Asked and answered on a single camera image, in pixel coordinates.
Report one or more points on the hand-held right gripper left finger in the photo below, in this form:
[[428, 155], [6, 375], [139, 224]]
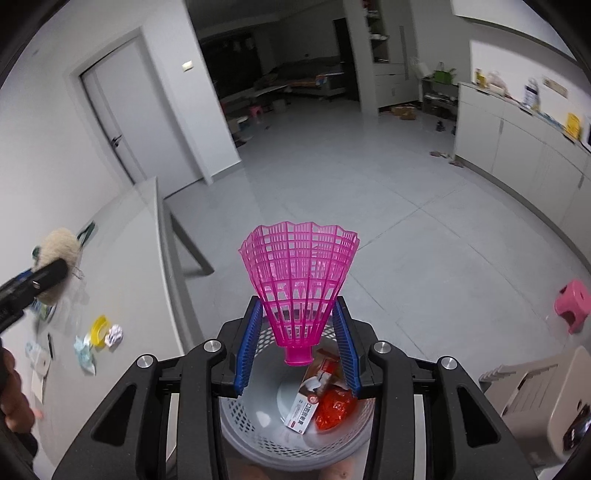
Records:
[[247, 350]]

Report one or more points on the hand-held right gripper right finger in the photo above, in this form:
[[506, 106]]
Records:
[[346, 350]]

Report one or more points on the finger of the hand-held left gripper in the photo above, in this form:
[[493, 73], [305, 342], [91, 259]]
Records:
[[48, 274]]

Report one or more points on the red plastic bag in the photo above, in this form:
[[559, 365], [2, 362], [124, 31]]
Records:
[[334, 408]]

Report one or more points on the red white toothpaste box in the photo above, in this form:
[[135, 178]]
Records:
[[307, 406]]

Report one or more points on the grey perforated waste basket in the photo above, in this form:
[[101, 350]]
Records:
[[268, 424]]

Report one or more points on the clear plastic wrapper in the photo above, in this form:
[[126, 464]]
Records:
[[84, 353]]

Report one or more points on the pink plastic shuttlecock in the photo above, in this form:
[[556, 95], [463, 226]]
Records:
[[300, 277]]

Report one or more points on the silver foil wrapper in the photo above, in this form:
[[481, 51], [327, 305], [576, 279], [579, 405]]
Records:
[[114, 334]]

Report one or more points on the person's left forearm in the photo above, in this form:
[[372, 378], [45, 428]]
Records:
[[14, 450]]

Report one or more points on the person's left hand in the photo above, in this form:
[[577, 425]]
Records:
[[16, 408]]

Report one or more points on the white milk powder can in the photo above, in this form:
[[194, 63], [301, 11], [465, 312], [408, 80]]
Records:
[[46, 311]]

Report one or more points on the black pen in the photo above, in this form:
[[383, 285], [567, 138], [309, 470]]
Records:
[[51, 346]]

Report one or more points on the white tissue pack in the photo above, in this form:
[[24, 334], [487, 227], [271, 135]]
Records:
[[39, 364]]

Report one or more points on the white paper sheet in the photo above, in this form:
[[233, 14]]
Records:
[[39, 385]]

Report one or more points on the white door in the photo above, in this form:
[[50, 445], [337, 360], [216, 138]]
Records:
[[138, 115]]

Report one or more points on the beige plastic stool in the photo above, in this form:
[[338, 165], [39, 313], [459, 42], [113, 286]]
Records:
[[531, 397]]

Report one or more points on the pink plastic stool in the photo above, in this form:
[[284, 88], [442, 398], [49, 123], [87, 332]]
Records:
[[255, 110], [575, 302]]

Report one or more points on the cardboard box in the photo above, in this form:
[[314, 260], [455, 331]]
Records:
[[403, 112]]

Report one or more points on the white bucket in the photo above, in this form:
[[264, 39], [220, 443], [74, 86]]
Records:
[[279, 105]]

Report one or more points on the white sideboard cabinet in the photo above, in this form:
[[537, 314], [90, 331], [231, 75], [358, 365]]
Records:
[[508, 147]]

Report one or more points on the low coffee table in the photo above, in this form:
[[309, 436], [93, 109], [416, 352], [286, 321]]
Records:
[[272, 91]]

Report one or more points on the tall white shelf cabinet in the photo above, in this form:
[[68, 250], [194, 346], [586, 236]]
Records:
[[392, 87]]

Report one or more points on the grey shoe rack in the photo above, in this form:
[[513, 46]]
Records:
[[438, 99]]

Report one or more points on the white paper bag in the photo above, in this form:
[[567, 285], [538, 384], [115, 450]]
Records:
[[420, 69]]

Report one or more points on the green tote bag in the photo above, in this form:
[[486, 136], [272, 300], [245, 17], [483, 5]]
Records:
[[444, 76]]

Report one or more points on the yellow container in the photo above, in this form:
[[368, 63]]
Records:
[[481, 78]]

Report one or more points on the clear plastic bag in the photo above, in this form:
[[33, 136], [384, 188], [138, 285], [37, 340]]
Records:
[[498, 83]]

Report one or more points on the white jar blue lid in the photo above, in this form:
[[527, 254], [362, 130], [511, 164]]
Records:
[[532, 94]]

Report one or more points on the yellow box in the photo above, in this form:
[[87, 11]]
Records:
[[573, 125]]

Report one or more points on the white microwave oven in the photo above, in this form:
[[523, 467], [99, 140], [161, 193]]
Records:
[[588, 137]]

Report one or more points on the white light switch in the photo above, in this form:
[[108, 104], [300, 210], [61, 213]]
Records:
[[187, 65]]

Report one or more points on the beige wall socket strip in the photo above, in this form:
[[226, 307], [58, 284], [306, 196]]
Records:
[[555, 86]]

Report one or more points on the white wall cabinet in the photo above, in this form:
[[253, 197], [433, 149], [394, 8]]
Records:
[[508, 18]]

